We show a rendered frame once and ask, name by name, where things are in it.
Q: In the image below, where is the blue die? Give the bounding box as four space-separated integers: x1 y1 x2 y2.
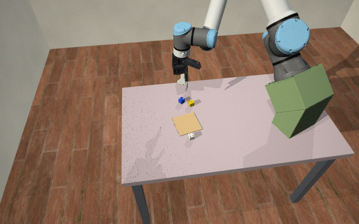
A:
178 97 184 104

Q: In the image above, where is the tan flat mat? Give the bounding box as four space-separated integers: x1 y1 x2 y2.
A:
172 113 202 136

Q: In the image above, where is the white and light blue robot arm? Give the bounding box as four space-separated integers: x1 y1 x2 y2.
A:
173 0 310 82

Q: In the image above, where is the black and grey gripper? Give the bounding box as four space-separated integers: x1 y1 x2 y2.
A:
172 53 188 91

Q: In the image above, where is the white die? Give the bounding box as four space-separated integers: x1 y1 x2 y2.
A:
188 133 194 140

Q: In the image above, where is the yellow die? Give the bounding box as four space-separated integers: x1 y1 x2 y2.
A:
188 100 194 107

